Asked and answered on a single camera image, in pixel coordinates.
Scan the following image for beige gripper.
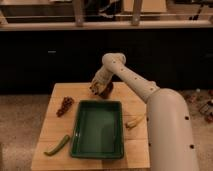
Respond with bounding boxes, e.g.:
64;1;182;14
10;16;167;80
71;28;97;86
91;66;113;92

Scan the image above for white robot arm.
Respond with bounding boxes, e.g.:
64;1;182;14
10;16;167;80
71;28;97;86
91;53;199;171

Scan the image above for brown grape bunch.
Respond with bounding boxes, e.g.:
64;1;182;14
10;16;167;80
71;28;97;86
56;97;74;117

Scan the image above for green rectangular tray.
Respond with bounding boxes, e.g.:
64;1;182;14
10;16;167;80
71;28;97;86
70;100;124;160

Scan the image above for yellow banana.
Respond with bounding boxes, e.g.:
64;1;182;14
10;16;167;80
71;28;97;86
125;115;145;129

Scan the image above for wooden railing frame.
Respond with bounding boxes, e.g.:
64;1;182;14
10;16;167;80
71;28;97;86
0;0;213;31

